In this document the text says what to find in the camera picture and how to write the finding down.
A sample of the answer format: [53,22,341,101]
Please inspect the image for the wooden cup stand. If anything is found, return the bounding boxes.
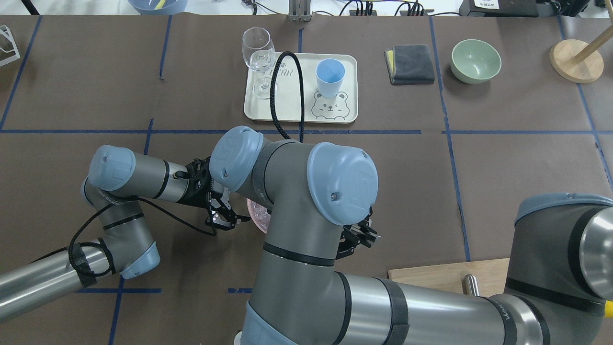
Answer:
[549,26,613,84]

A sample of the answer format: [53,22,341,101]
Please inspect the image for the clear wine glass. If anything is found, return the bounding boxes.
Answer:
[242,27,277,100]

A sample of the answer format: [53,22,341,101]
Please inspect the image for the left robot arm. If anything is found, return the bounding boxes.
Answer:
[0,145,250,322]

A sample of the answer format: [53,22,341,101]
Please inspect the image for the white wire cup rack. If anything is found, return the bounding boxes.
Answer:
[0,25,21,67]

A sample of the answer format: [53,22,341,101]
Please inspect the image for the pink bowl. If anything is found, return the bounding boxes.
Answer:
[247,199,271,234]

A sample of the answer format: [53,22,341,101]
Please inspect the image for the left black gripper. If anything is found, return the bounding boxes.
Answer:
[184,159,251,234]

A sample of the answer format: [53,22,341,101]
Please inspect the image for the blue bowl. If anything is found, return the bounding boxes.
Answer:
[128,0,188,15]

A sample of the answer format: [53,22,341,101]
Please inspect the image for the light blue cup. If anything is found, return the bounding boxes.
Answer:
[316,58,345,98]

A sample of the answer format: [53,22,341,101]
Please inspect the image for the aluminium frame post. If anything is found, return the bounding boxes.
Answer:
[288,0,312,22]

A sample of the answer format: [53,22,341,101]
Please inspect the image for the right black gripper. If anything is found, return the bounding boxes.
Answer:
[336,209,381,260]

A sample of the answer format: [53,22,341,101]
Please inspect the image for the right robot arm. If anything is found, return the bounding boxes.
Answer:
[213,127,612,345]

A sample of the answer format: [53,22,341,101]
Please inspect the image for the metal rod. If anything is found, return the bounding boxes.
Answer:
[462,274,480,297]

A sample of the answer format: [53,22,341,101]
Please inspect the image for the cream bear tray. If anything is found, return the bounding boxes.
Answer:
[243,52,359,124]

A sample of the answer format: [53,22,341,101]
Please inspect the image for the grey folded cloth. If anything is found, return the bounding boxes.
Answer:
[385,44,435,85]

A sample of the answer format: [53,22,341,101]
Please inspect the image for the wooden cutting board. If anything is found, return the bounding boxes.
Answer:
[388,258,510,297]

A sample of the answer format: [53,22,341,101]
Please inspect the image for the green bowl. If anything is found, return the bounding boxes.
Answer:
[451,39,502,84]

